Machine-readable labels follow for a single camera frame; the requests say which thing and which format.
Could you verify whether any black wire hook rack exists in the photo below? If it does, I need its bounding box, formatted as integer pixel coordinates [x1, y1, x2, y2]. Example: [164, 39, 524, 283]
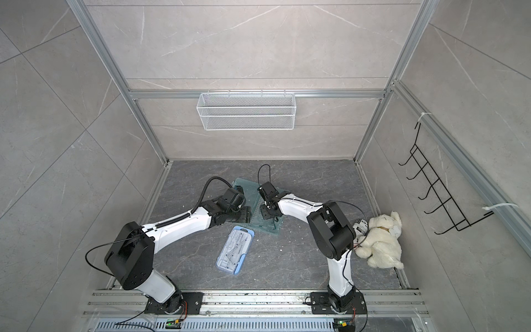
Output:
[398, 123, 494, 235]

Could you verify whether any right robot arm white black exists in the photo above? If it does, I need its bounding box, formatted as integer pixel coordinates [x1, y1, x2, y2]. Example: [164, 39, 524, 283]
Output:
[258, 181, 367, 314]

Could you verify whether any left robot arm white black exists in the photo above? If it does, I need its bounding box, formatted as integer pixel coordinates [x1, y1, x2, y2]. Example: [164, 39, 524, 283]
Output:
[104, 177, 250, 314]

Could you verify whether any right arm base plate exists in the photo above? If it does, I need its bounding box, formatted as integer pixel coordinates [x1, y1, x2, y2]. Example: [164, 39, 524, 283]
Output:
[305, 291, 367, 315]

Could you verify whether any blue transparent geometry set case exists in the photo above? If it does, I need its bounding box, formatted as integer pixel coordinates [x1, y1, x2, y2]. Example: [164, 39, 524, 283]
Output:
[216, 226, 255, 275]

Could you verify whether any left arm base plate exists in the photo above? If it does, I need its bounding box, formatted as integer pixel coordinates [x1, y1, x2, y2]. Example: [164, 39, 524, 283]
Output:
[144, 292, 204, 315]

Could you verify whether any aluminium mounting rail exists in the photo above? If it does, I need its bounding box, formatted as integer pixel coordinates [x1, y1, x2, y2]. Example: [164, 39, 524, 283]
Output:
[81, 289, 430, 318]

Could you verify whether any white plush teddy bear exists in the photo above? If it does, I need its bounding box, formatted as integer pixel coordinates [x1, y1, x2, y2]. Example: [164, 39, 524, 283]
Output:
[355, 211, 404, 270]

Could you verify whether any green transparent ruler set case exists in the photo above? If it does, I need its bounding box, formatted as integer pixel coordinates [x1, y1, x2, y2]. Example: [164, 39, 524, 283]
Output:
[233, 178, 283, 235]

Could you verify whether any white wire mesh basket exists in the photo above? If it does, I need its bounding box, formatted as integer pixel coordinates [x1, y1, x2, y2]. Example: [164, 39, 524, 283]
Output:
[196, 92, 297, 131]

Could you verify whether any newspaper print roll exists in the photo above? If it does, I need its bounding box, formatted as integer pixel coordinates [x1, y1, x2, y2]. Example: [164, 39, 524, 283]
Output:
[353, 219, 369, 238]

